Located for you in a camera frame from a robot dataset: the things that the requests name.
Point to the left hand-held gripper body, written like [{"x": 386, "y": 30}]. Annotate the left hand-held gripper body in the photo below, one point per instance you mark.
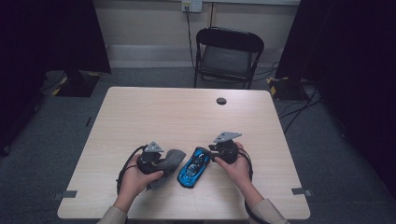
[{"x": 149, "y": 163}]

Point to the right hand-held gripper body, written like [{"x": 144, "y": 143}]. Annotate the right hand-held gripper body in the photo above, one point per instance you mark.
[{"x": 227, "y": 152}]

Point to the blue toy car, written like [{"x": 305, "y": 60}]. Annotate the blue toy car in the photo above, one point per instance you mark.
[{"x": 193, "y": 169}]

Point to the person's right hand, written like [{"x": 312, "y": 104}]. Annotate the person's right hand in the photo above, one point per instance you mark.
[{"x": 241, "y": 171}]

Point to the person's left hand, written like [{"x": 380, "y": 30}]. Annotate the person's left hand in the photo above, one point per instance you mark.
[{"x": 132, "y": 186}]

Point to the grey tape strip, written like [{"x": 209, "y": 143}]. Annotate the grey tape strip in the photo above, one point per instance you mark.
[
  {"x": 300, "y": 191},
  {"x": 67, "y": 194}
]

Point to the black stand base striped tape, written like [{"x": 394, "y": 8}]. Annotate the black stand base striped tape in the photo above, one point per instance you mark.
[
  {"x": 286, "y": 88},
  {"x": 76, "y": 85}
]

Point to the black folding chair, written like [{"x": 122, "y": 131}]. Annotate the black folding chair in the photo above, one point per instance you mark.
[{"x": 229, "y": 59}]

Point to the dark curtain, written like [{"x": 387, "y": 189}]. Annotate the dark curtain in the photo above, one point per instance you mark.
[
  {"x": 37, "y": 46},
  {"x": 351, "y": 62}
]

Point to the white wall socket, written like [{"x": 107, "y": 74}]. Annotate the white wall socket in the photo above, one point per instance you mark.
[{"x": 192, "y": 5}]

